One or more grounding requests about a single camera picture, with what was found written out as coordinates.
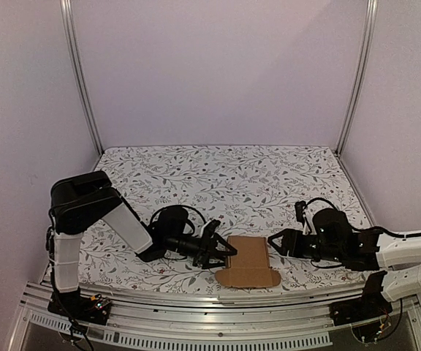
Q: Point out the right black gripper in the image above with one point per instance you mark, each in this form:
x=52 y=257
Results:
x=291 y=244

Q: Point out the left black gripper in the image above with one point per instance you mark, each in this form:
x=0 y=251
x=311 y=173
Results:
x=223 y=243

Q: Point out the brown cardboard box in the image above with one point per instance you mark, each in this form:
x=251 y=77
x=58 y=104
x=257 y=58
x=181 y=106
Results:
x=250 y=267

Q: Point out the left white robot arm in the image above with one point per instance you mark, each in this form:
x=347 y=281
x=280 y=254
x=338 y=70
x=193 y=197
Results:
x=79 y=202

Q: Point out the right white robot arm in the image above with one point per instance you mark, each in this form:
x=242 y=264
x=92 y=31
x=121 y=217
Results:
x=393 y=260

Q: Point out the floral patterned table mat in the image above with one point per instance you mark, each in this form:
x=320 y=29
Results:
x=250 y=190

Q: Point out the perforated metal strip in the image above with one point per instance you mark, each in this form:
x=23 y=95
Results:
x=148 y=327

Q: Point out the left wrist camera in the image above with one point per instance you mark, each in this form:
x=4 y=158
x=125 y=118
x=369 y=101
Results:
x=208 y=230

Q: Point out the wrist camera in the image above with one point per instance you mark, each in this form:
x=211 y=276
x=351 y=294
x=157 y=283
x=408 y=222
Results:
x=304 y=216
x=208 y=230

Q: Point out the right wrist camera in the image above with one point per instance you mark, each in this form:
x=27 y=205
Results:
x=304 y=216

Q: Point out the aluminium front rail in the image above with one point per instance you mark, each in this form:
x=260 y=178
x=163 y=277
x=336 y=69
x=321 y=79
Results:
x=307 y=300

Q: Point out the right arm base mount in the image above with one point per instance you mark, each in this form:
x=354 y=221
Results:
x=369 y=305

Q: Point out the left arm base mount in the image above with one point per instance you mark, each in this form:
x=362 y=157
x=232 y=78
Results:
x=94 y=309

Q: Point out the right aluminium corner post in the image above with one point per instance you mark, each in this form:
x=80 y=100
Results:
x=359 y=77

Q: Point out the aluminium corner post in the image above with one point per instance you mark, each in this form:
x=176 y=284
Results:
x=359 y=77
x=68 y=20

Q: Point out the left aluminium corner post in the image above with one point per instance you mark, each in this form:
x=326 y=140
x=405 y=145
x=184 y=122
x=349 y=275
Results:
x=68 y=20

